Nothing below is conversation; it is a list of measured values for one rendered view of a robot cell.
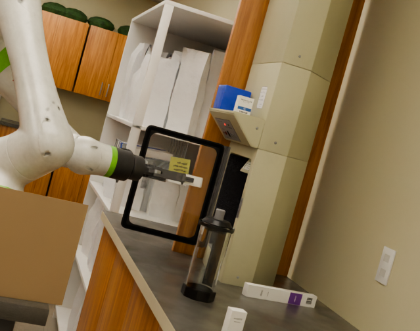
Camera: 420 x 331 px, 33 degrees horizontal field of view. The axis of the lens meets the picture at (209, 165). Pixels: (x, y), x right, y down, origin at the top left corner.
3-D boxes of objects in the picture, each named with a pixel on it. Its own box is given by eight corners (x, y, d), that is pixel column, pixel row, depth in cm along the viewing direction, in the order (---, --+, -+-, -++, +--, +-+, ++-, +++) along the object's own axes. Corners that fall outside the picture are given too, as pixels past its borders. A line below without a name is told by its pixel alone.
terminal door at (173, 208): (198, 246, 265) (225, 144, 263) (119, 226, 260) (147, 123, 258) (197, 245, 266) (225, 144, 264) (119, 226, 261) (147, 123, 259)
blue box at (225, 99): (236, 115, 262) (243, 91, 262) (245, 116, 253) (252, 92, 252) (212, 108, 259) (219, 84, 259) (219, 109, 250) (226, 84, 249)
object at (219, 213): (225, 230, 212) (231, 210, 212) (233, 238, 203) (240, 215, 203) (196, 224, 209) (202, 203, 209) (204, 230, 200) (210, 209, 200)
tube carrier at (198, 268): (210, 291, 214) (229, 224, 213) (219, 301, 203) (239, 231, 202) (177, 284, 211) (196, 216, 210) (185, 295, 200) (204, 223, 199)
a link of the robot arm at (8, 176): (0, 184, 163) (8, 122, 174) (-46, 207, 169) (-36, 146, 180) (40, 208, 172) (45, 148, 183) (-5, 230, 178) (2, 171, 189)
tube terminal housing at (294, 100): (257, 272, 274) (310, 82, 270) (287, 297, 243) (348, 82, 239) (197, 259, 267) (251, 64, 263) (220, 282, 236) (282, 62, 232)
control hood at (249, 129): (230, 140, 265) (237, 115, 264) (257, 148, 234) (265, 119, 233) (202, 132, 262) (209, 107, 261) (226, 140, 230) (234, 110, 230)
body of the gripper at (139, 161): (137, 154, 202) (165, 161, 207) (125, 153, 209) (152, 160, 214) (131, 179, 201) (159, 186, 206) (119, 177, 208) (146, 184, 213)
